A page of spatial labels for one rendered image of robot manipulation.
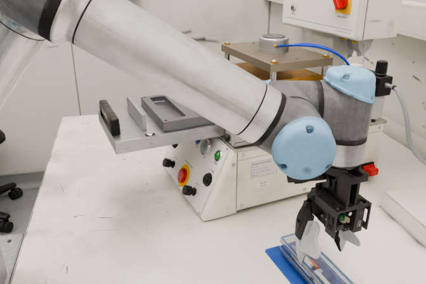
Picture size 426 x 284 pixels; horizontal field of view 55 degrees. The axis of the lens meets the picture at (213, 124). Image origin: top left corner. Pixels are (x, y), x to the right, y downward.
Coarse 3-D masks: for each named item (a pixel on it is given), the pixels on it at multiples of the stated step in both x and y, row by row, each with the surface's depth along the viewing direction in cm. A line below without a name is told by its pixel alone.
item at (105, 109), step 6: (102, 102) 100; (102, 108) 98; (108, 108) 96; (102, 114) 102; (108, 114) 92; (114, 114) 92; (108, 120) 91; (114, 120) 90; (114, 126) 90; (114, 132) 91
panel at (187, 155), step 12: (180, 144) 118; (192, 144) 111; (216, 144) 101; (168, 156) 122; (180, 156) 116; (192, 156) 110; (204, 156) 104; (168, 168) 120; (180, 168) 114; (192, 168) 108; (204, 168) 103; (216, 168) 98; (192, 180) 106; (216, 180) 97; (204, 192) 100; (192, 204) 103; (204, 204) 98
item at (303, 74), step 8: (240, 64) 116; (248, 64) 116; (256, 72) 107; (264, 72) 107; (280, 72) 107; (288, 72) 107; (296, 72) 107; (304, 72) 107; (312, 72) 107; (264, 80) 100; (280, 80) 101; (288, 80) 102; (296, 80) 103; (304, 80) 104; (312, 80) 105; (320, 80) 106
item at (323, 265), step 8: (288, 240) 85; (320, 256) 80; (304, 264) 78; (312, 264) 78; (320, 264) 78; (328, 264) 78; (312, 272) 76; (320, 272) 76; (328, 272) 76; (336, 272) 76; (320, 280) 74; (328, 280) 74; (336, 280) 74; (344, 280) 74
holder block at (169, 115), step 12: (144, 96) 109; (156, 96) 109; (144, 108) 107; (156, 108) 100; (168, 108) 105; (180, 108) 100; (156, 120) 97; (168, 120) 93; (180, 120) 93; (192, 120) 95; (204, 120) 96
